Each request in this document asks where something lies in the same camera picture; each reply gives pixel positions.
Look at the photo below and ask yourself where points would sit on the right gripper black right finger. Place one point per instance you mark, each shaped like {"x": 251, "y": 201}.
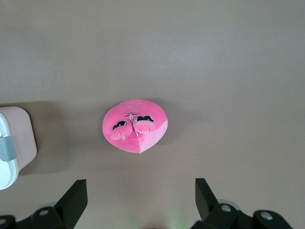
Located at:
{"x": 209, "y": 207}

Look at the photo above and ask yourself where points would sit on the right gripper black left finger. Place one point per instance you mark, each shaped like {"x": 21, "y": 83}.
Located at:
{"x": 71, "y": 205}

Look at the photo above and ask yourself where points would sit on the pink plush toy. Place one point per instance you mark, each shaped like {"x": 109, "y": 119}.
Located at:
{"x": 147, "y": 112}

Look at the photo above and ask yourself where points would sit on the pink plastic storage box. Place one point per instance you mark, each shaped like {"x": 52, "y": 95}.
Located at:
{"x": 23, "y": 133}

